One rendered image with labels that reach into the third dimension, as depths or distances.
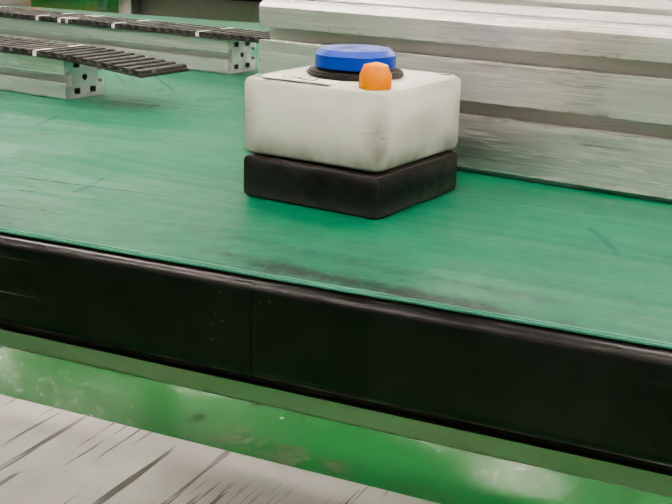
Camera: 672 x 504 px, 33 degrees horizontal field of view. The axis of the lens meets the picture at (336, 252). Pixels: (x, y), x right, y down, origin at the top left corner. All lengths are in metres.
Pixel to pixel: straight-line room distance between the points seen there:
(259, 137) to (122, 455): 1.04
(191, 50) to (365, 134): 0.53
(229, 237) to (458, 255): 0.10
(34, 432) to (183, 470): 0.24
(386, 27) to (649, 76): 0.15
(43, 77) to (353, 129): 0.41
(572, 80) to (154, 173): 0.23
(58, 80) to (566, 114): 0.41
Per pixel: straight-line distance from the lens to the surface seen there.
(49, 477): 1.52
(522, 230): 0.52
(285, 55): 0.69
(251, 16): 2.55
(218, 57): 1.02
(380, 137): 0.52
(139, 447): 1.58
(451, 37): 0.63
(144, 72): 0.81
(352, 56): 0.55
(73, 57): 0.85
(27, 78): 0.89
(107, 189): 0.59
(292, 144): 0.55
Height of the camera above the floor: 0.92
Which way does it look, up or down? 17 degrees down
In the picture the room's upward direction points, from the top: 1 degrees clockwise
